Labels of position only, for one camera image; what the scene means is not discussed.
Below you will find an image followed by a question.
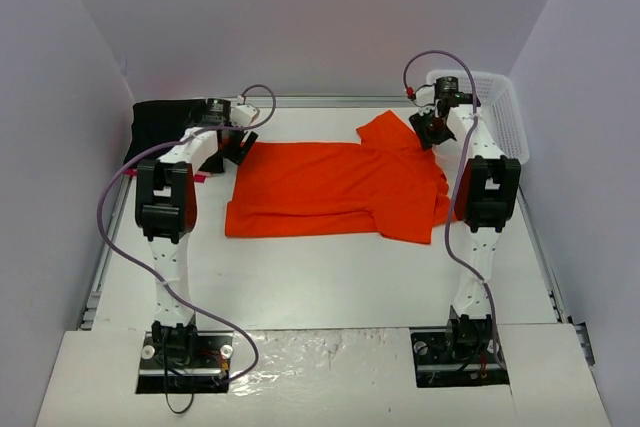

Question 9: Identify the magenta folded t shirt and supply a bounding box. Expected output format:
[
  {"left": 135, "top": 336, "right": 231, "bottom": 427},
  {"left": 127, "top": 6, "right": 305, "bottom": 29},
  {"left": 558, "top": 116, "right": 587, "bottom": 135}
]
[{"left": 124, "top": 168, "right": 210, "bottom": 183}]

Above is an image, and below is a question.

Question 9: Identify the orange t shirt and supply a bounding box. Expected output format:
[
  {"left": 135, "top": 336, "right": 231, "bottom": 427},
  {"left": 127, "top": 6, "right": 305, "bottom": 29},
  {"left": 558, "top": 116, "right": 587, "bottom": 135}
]
[{"left": 225, "top": 111, "right": 450, "bottom": 244}]

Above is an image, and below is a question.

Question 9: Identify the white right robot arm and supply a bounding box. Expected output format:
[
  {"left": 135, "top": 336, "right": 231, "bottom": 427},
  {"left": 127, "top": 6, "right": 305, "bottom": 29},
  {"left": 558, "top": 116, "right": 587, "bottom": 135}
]
[{"left": 410, "top": 76, "right": 521, "bottom": 360}]

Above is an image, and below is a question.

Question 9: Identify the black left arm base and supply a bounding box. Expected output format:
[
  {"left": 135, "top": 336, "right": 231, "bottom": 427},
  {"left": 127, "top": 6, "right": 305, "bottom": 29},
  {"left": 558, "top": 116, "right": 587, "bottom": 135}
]
[{"left": 135, "top": 332, "right": 234, "bottom": 394}]

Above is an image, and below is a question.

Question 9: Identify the white plastic basket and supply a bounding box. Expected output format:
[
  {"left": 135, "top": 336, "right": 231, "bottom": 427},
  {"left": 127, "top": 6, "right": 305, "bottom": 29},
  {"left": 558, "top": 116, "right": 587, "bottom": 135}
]
[{"left": 433, "top": 71, "right": 530, "bottom": 171}]

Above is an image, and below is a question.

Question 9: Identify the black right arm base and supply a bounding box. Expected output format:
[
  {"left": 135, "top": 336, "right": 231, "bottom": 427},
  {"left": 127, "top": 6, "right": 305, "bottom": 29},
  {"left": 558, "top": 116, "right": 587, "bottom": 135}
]
[{"left": 410, "top": 328, "right": 510, "bottom": 389}]

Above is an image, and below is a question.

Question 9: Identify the black folded t shirt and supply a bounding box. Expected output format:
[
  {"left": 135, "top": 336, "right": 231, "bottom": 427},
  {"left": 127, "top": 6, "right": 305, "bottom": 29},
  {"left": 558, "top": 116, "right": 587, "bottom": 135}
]
[{"left": 123, "top": 98, "right": 231, "bottom": 164}]

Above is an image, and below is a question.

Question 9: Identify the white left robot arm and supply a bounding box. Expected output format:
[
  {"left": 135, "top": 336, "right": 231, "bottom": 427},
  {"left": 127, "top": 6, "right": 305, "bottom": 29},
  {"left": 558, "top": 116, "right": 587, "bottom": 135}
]
[{"left": 127, "top": 98, "right": 259, "bottom": 365}]

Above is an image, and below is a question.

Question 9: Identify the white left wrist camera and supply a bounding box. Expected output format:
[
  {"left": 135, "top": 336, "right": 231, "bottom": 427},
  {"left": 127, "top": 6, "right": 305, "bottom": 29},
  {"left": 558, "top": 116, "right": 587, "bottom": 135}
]
[{"left": 229, "top": 104, "right": 260, "bottom": 128}]

